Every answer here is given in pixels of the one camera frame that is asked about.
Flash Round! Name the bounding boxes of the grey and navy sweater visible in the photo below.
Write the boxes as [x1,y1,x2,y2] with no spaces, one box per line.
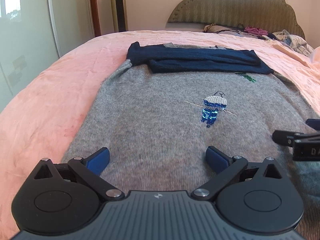
[63,42,319,239]

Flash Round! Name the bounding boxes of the pile of mixed clothes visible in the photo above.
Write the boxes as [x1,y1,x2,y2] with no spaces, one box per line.
[203,23,314,56]

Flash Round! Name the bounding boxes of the pink bed sheet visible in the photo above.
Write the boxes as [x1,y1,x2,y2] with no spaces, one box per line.
[1,30,319,239]

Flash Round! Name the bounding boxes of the olive padded headboard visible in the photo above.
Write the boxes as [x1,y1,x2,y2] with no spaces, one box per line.
[168,0,305,37]

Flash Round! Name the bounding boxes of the white wardrobe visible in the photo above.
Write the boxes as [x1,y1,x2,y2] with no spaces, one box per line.
[1,0,94,109]

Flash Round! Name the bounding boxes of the gold tower fan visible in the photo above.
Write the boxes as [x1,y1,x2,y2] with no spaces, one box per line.
[111,0,128,32]

